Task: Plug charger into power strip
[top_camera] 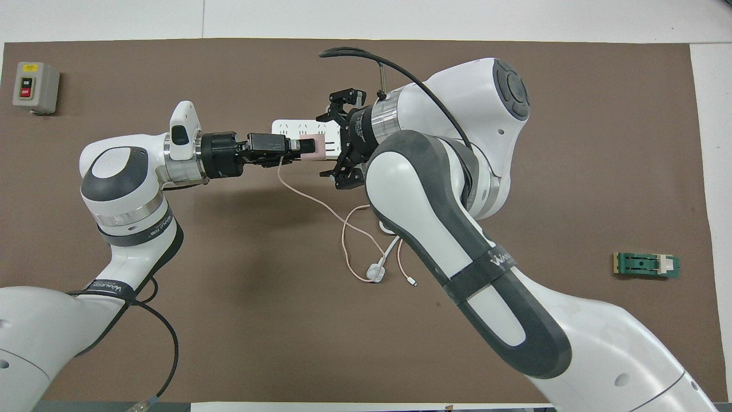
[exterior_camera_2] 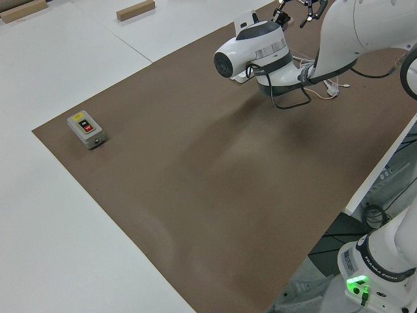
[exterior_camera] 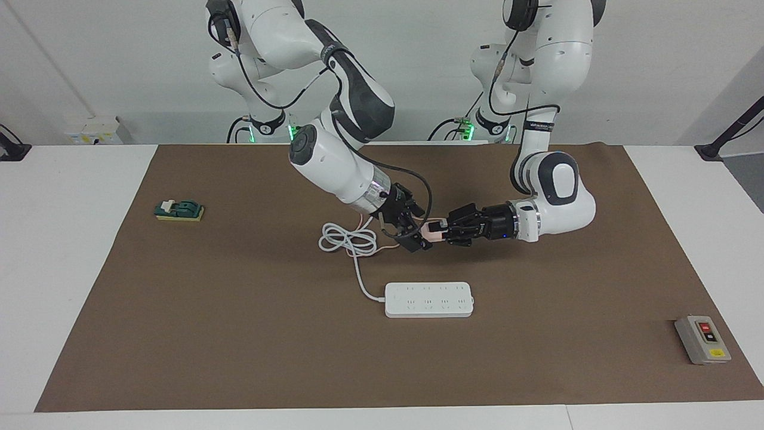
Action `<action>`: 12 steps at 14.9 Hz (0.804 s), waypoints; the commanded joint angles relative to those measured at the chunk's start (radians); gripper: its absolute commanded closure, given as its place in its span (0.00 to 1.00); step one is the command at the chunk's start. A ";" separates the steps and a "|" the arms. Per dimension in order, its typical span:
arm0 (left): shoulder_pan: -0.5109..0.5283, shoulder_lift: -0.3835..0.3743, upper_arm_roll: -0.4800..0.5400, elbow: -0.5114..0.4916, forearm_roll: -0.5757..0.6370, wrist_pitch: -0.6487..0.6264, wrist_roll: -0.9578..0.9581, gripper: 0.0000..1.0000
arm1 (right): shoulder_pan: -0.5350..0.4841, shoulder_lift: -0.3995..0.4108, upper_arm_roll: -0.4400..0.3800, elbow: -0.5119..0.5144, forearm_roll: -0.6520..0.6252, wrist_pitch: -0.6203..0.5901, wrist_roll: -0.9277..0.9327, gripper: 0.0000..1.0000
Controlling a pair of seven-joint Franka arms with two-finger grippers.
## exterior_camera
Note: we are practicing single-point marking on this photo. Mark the grey on-off switch box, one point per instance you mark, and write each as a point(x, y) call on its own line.
point(695, 343)

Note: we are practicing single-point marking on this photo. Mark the brown table mat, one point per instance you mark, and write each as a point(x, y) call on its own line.
point(537, 358)

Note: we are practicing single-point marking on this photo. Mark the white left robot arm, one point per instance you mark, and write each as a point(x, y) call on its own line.
point(561, 197)

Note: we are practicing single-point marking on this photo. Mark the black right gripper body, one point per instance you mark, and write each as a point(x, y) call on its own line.
point(397, 206)

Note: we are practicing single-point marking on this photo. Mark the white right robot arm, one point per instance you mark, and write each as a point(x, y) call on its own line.
point(334, 167)

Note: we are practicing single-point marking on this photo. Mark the pink charger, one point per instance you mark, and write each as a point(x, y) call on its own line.
point(430, 233)

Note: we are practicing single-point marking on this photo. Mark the green knife switch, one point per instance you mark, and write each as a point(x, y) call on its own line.
point(182, 210)

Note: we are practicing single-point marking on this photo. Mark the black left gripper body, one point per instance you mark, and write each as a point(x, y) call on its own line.
point(495, 222)

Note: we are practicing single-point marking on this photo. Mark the black clamp stand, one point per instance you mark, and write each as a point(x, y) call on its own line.
point(12, 149)
point(731, 128)

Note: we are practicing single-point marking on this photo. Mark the white power strip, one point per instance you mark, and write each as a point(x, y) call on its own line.
point(430, 301)

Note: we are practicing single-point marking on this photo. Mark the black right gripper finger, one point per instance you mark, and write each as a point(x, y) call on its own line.
point(415, 242)
point(418, 226)

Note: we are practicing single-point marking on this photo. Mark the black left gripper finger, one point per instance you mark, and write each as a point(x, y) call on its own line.
point(462, 215)
point(461, 237)

